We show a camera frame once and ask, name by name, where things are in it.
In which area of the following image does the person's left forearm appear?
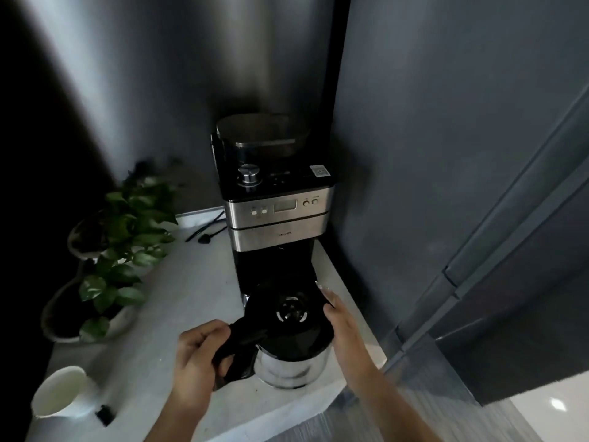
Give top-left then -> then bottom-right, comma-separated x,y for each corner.
154,400 -> 213,442

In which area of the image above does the grey refrigerator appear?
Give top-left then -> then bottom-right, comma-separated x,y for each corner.
381,85 -> 589,407

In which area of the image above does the white paper cup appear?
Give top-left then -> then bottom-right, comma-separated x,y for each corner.
30,365 -> 100,420

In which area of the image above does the black power cable with plug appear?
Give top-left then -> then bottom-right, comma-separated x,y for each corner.
185,211 -> 227,245

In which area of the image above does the green plant in white pot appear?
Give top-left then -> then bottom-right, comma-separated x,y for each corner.
40,253 -> 148,344
67,161 -> 181,274

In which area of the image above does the steel coffee carafe black lid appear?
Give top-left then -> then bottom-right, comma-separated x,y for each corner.
213,281 -> 340,392

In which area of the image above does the person's right hand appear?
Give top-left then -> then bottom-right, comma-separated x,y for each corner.
316,281 -> 379,379

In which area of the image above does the black and steel coffee machine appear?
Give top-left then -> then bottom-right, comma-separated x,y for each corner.
210,112 -> 336,310

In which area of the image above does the person's right forearm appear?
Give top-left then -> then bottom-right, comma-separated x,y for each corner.
347,359 -> 445,442

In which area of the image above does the person's left hand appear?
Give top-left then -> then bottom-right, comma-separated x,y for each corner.
172,320 -> 233,413

